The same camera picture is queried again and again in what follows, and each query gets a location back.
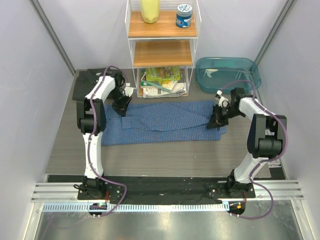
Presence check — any blue plaid long sleeve shirt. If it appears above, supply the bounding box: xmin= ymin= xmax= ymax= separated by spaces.
xmin=101 ymin=100 xmax=227 ymax=146

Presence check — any stack of books and papers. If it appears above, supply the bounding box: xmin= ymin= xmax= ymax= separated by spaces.
xmin=137 ymin=68 xmax=188 ymax=98

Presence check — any green picture book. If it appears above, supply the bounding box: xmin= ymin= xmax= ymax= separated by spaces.
xmin=146 ymin=66 xmax=181 ymax=82

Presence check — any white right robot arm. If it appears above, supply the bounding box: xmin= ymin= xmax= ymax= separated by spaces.
xmin=206 ymin=87 xmax=288 ymax=198

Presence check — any folded dark grey shirt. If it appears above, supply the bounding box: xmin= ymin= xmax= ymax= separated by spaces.
xmin=72 ymin=68 xmax=105 ymax=101

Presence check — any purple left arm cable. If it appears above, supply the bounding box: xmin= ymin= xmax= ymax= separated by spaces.
xmin=86 ymin=65 xmax=128 ymax=217

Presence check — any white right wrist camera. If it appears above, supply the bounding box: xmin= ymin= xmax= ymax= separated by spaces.
xmin=215 ymin=90 xmax=230 ymax=108

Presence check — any yellow vase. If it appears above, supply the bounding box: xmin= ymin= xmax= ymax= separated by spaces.
xmin=140 ymin=0 xmax=160 ymax=24

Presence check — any white slotted cable duct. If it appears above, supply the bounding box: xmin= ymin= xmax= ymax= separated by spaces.
xmin=42 ymin=201 xmax=230 ymax=213

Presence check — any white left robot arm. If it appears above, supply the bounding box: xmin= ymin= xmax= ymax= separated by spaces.
xmin=74 ymin=68 xmax=134 ymax=200

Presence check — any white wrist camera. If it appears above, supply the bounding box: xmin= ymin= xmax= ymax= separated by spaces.
xmin=215 ymin=90 xmax=230 ymax=108
xmin=124 ymin=86 xmax=135 ymax=97

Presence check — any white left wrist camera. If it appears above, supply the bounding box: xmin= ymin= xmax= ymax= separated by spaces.
xmin=124 ymin=86 xmax=135 ymax=97

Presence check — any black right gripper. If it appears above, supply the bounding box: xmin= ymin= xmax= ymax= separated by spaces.
xmin=206 ymin=104 xmax=243 ymax=130

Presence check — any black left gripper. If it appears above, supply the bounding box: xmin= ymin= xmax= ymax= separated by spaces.
xmin=109 ymin=87 xmax=132 ymax=120

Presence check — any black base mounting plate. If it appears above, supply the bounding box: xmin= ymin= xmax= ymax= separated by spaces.
xmin=48 ymin=175 xmax=256 ymax=205

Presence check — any blue jar with lid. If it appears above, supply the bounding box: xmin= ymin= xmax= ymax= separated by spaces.
xmin=175 ymin=4 xmax=193 ymax=28

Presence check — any teal plastic basin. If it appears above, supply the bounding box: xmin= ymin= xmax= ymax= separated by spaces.
xmin=195 ymin=57 xmax=262 ymax=94

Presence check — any white wire wooden shelf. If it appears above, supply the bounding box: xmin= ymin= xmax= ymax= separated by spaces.
xmin=124 ymin=0 xmax=202 ymax=98

